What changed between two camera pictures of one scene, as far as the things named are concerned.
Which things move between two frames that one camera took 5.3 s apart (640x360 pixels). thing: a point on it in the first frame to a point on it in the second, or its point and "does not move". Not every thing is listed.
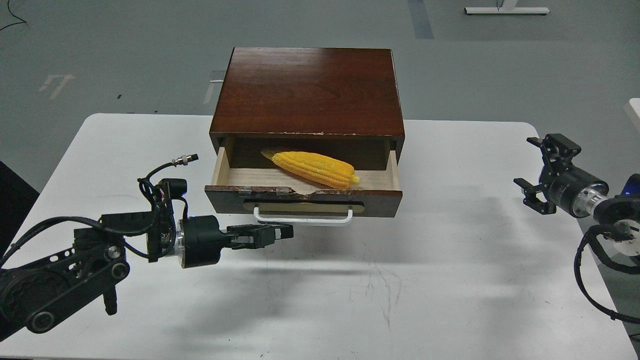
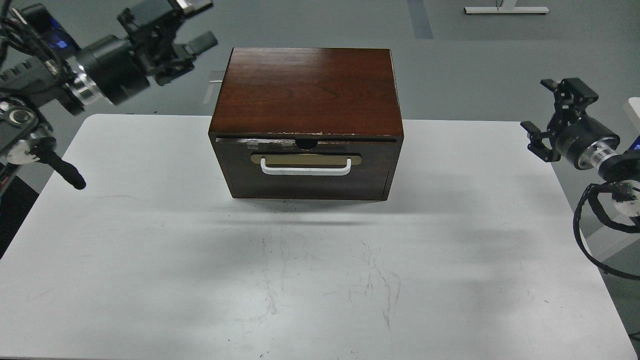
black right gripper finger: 531,201 to 536,146
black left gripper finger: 256,242 to 184,57
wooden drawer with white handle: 282,196 to 309,168
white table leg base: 506,10 does not move
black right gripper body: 573,189 to 586,142
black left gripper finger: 268,232 to 160,24
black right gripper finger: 558,151 to 572,96
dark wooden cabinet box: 343,103 does not move
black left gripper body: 199,241 to 115,67
